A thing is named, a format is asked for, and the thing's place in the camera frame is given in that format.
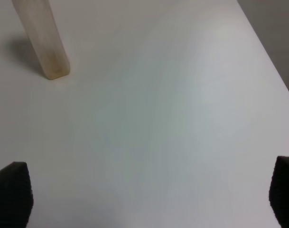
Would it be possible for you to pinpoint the clear plastic drink bottle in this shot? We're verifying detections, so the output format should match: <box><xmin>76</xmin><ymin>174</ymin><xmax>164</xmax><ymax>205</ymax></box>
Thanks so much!
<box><xmin>12</xmin><ymin>0</ymin><xmax>70</xmax><ymax>80</ymax></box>

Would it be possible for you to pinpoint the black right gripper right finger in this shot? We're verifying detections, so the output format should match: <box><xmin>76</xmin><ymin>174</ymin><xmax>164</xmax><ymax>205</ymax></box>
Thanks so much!
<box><xmin>269</xmin><ymin>156</ymin><xmax>289</xmax><ymax>228</ymax></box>

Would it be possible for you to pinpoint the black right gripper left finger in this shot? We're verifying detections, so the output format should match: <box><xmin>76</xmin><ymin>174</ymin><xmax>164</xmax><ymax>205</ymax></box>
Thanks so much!
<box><xmin>0</xmin><ymin>161</ymin><xmax>34</xmax><ymax>228</ymax></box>

